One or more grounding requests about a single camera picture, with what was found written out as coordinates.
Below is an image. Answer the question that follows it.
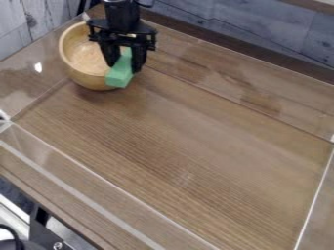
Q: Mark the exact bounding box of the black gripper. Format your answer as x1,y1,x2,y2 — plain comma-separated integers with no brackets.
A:
86,0,158,73

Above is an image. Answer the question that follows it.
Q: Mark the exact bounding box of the green rectangular stick block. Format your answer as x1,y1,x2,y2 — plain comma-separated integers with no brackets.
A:
105,47,134,88

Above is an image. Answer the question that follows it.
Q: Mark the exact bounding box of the wooden bowl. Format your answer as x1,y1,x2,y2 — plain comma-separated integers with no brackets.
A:
59,21,123,91

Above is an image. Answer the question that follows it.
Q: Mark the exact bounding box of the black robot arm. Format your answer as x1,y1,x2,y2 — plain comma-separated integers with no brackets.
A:
86,0,158,73

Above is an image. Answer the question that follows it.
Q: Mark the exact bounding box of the clear acrylic tray wall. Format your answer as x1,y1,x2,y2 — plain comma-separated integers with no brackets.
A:
0,28,334,250

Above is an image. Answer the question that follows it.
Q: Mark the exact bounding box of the black table leg bracket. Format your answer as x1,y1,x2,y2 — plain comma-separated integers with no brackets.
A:
29,205,75,250

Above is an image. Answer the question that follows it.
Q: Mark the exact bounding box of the black cable lower left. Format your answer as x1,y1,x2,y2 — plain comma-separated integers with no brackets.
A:
0,224,25,250

